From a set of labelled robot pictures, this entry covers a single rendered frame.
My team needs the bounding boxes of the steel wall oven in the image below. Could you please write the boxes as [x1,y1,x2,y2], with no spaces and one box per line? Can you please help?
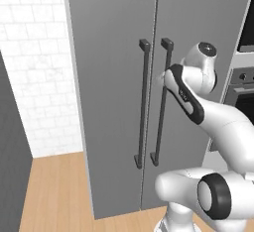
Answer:
[208,60,254,152]

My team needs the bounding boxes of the grey fridge body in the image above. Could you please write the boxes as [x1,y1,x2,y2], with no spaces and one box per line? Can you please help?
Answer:
[61,0,96,220]

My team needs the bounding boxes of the dark grey cabinet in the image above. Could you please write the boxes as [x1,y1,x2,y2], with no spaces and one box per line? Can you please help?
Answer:
[0,52,34,232]

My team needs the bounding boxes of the black microwave oven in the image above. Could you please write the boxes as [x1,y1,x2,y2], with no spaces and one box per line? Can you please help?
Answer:
[236,0,254,54]

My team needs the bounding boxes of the grey fridge door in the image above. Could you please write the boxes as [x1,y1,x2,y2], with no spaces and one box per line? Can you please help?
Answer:
[65,0,161,220]
[141,0,254,211]

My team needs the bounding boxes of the dark fridge door handle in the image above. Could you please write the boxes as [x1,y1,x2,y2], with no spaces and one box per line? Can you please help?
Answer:
[149,37,175,168]
[133,39,151,170]

